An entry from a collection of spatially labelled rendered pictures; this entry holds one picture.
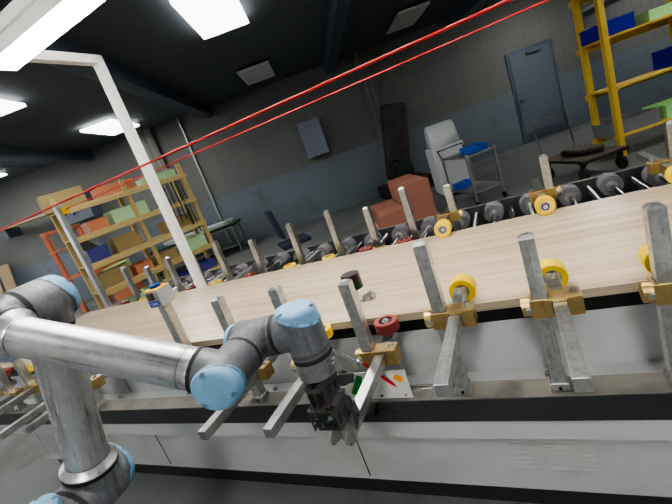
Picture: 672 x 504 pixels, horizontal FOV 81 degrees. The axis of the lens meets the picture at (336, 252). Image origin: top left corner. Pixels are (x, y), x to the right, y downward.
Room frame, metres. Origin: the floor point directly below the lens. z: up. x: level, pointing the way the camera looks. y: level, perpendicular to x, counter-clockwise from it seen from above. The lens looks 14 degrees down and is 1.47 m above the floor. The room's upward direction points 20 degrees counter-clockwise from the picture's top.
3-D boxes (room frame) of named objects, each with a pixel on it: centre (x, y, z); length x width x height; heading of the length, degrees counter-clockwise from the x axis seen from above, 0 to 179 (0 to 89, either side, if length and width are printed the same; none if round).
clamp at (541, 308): (0.87, -0.46, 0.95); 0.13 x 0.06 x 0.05; 63
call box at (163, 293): (1.46, 0.68, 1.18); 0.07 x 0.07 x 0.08; 63
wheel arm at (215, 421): (1.24, 0.46, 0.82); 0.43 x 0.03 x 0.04; 153
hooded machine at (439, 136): (7.12, -2.45, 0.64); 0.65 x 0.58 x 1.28; 177
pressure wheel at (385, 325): (1.18, -0.08, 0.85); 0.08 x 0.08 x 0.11
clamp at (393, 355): (1.10, -0.02, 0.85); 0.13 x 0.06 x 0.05; 63
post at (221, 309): (1.34, 0.45, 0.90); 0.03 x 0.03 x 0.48; 63
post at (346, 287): (1.11, 0.01, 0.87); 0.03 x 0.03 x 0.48; 63
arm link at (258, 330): (0.82, 0.24, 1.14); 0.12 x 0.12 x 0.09; 72
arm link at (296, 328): (0.80, 0.13, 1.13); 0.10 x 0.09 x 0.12; 72
